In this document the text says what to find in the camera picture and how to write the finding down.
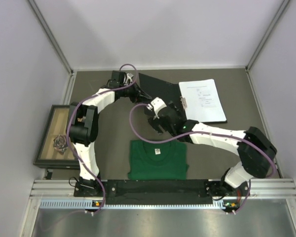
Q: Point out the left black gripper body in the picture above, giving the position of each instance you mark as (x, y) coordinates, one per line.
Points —
(130, 91)

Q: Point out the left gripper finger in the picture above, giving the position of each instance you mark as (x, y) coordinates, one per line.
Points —
(141, 92)
(137, 99)

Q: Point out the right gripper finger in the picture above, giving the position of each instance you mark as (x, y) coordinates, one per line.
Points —
(153, 122)
(160, 130)

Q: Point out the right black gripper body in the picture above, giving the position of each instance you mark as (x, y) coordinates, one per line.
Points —
(167, 129)

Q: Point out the white folder black inside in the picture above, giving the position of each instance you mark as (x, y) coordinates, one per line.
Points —
(167, 91)

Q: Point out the white printed paper stack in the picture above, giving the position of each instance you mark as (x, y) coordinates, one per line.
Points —
(203, 102)

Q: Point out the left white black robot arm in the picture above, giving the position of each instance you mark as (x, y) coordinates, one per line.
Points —
(83, 122)

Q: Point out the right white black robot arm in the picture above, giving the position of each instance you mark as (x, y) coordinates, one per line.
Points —
(254, 149)

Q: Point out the green folded t-shirt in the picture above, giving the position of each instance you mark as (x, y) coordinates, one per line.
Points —
(166, 161)

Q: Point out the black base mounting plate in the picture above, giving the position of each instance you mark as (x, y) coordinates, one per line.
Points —
(167, 192)

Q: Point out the black glass-lid display box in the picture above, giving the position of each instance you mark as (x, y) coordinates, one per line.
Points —
(53, 151)

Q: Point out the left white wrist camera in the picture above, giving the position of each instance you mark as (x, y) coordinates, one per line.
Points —
(128, 79)

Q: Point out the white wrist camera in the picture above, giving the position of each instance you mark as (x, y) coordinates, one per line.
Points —
(128, 79)
(156, 105)

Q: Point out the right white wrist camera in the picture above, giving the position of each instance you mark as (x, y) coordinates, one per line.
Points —
(156, 105)

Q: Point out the left aluminium corner post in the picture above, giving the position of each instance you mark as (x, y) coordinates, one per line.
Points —
(50, 36)

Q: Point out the aluminium corner post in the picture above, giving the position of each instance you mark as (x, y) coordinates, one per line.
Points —
(50, 36)
(267, 34)

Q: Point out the aluminium front rail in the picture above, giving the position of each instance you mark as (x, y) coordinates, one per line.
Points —
(260, 188)

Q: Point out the grey slotted cable duct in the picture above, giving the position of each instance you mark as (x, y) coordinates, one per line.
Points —
(91, 204)

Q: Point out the right aluminium corner post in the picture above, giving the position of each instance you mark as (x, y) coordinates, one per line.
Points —
(267, 34)

